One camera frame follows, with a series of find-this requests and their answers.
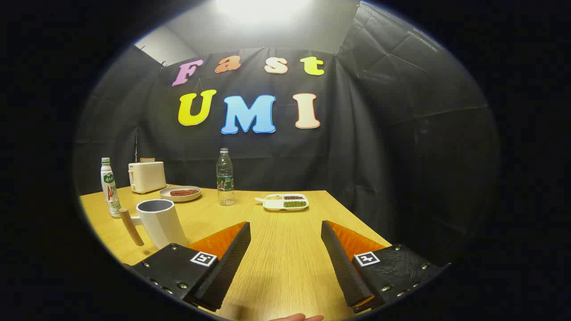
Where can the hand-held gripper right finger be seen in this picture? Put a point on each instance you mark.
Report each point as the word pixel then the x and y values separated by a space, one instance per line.
pixel 341 263

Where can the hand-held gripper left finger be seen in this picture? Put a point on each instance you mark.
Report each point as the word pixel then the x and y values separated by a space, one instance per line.
pixel 227 263

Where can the white juice bottle green label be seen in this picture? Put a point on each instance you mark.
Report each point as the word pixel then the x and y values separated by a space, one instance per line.
pixel 109 191

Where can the clear plastic water bottle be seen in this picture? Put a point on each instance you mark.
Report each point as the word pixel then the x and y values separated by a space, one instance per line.
pixel 225 178

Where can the wooden table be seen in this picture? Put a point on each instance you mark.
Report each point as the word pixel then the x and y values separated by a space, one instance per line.
pixel 285 249

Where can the white divided dish with beans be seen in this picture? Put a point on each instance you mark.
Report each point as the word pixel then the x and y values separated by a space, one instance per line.
pixel 273 206

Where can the round white plate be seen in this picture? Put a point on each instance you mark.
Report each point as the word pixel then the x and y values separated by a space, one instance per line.
pixel 178 198

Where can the red meat strips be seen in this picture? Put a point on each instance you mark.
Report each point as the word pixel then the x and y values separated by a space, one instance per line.
pixel 184 192

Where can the cream toaster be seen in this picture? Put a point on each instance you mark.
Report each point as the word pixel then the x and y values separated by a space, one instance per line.
pixel 147 177

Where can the black backdrop cloth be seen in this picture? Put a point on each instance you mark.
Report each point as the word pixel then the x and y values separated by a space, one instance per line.
pixel 401 133

